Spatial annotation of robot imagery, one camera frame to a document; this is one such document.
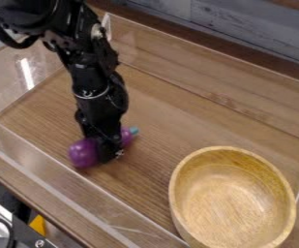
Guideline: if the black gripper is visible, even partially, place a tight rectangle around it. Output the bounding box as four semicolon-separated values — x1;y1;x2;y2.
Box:
71;86;131;164

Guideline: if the purple toy eggplant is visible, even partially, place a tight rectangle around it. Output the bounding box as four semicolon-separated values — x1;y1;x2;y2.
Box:
67;126;139;169

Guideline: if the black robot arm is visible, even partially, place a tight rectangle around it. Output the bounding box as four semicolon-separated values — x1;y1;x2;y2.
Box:
0;0;128;166

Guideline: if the brown wooden bowl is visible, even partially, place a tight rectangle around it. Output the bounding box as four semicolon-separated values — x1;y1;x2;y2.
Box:
168;146;296;248

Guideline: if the yellow black equipment base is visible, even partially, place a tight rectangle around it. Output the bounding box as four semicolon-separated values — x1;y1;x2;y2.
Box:
0;184;83;248

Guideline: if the black cable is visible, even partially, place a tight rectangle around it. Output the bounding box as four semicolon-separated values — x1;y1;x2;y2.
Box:
0;215;20;248

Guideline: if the clear acrylic corner bracket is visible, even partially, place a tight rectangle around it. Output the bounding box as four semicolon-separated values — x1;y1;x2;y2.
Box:
101;13;112;41

